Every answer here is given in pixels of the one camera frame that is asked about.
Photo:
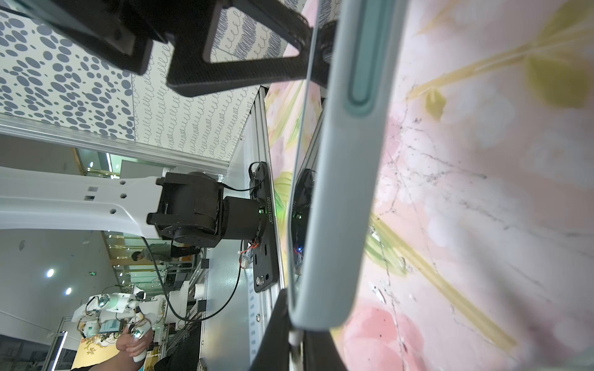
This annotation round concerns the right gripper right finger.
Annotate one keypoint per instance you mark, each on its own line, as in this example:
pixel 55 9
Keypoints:
pixel 320 352

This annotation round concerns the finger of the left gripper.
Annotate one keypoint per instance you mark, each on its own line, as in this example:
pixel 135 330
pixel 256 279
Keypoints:
pixel 225 45

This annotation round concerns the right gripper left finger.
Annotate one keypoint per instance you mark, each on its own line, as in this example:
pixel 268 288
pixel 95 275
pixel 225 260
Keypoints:
pixel 273 353

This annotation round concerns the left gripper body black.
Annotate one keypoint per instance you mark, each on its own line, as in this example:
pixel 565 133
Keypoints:
pixel 121 33

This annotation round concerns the phone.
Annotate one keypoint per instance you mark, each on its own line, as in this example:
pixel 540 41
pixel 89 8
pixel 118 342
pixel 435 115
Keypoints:
pixel 354 61

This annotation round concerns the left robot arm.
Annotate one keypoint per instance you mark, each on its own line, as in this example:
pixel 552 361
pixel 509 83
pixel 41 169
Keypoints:
pixel 174 206

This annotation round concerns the person with controller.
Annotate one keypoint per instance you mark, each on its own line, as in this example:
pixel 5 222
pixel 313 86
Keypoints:
pixel 128 348

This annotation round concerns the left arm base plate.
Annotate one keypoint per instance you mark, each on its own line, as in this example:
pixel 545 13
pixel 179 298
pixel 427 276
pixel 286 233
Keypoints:
pixel 265 254

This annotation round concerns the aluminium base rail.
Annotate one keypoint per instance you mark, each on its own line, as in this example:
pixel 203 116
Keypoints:
pixel 237 316

